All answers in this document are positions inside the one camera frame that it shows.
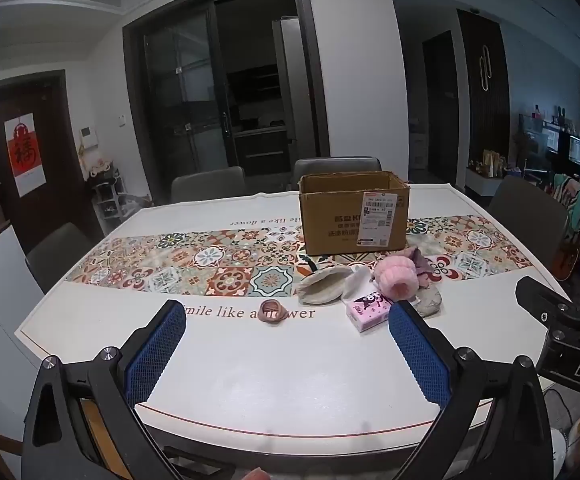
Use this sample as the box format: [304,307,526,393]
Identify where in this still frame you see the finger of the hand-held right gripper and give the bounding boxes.
[516,276,580,332]

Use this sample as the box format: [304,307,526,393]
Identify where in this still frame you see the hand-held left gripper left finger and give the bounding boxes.
[22,300,188,480]

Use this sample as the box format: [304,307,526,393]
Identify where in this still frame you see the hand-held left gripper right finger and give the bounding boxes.
[389,300,556,480]

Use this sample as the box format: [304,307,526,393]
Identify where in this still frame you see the white textured cloth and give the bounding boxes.
[341,265,375,307]

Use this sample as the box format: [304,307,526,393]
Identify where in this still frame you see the brown cardboard box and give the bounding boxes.
[297,170,411,257]

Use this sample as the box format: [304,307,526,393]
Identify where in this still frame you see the grey cloth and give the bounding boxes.
[410,282,443,318]

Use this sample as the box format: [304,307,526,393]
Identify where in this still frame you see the pink tissue packet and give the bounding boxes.
[346,292,395,333]

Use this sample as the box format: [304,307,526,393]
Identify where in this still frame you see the pink plush scrunchie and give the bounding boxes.
[374,255,423,303]

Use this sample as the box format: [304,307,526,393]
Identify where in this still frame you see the grey dining chair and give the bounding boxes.
[26,222,103,293]
[292,156,383,192]
[487,175,571,273]
[171,166,247,205]

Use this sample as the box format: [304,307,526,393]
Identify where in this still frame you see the mauve pink knit cloth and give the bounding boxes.
[402,246,438,291]

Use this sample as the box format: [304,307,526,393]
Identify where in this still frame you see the colourful hanging cloth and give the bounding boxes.
[552,172,580,241]

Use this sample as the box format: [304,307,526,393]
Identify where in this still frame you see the beige round cloth pad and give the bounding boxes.
[296,265,355,307]

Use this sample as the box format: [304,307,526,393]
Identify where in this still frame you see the white low cabinet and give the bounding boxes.
[465,165,508,198]

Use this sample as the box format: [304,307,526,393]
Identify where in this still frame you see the small white shelf rack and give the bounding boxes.
[90,160,130,233]

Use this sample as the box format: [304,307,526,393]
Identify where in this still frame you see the dark wooden door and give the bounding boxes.
[0,70,103,256]

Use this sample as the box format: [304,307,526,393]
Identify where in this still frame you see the dark hallway door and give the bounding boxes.
[422,30,460,186]

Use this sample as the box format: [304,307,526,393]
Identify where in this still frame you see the dark framed glass sliding door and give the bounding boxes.
[122,0,331,206]

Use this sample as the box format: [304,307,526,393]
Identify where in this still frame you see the grey refrigerator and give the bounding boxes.
[271,16,303,176]

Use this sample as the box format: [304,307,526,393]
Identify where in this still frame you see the brown ribbed ring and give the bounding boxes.
[259,299,288,325]

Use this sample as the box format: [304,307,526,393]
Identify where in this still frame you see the red and white wall calendar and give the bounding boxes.
[4,112,38,198]

